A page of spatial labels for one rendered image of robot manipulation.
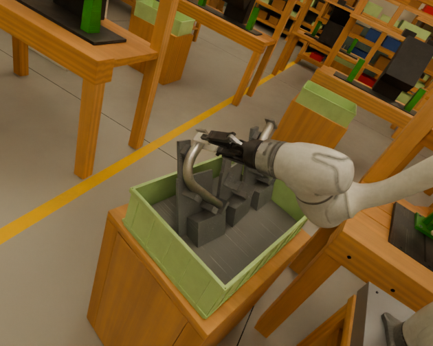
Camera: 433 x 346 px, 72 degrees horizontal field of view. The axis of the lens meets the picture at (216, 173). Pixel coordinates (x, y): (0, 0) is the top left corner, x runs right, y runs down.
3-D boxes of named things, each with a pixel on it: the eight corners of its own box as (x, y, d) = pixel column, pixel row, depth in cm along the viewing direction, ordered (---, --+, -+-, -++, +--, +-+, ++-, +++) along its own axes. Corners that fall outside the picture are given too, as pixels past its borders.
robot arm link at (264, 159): (286, 134, 69) (264, 130, 73) (267, 166, 67) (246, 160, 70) (297, 156, 75) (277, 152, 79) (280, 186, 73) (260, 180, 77)
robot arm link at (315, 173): (264, 165, 66) (282, 196, 75) (334, 185, 55) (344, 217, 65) (288, 129, 69) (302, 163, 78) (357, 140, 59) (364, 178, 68)
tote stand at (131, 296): (147, 415, 128) (207, 335, 83) (85, 317, 149) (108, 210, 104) (241, 320, 177) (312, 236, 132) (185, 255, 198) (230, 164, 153)
